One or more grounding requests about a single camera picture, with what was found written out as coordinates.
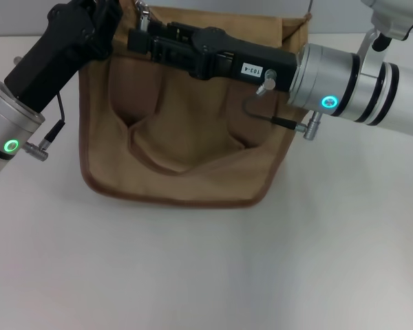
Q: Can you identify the khaki canvas food bag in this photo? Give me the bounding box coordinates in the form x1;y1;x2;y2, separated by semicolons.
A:
79;0;313;209

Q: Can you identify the gripper cable with plugs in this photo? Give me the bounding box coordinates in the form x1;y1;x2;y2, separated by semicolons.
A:
242;68;323;141
13;56;67;161

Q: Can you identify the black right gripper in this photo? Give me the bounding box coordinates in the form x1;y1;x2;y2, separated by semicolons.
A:
128;21;299;94

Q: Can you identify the silver metal zipper pull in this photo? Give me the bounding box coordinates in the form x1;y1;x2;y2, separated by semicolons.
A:
134;0;152;34

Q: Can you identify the right gripper cable with plugs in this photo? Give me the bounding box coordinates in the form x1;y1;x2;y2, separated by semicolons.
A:
242;68;323;141

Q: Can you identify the left gripper cable with plugs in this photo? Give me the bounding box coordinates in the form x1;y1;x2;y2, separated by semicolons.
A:
13;56;67;161

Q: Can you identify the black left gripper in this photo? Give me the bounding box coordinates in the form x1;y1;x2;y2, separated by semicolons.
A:
3;0;123;113

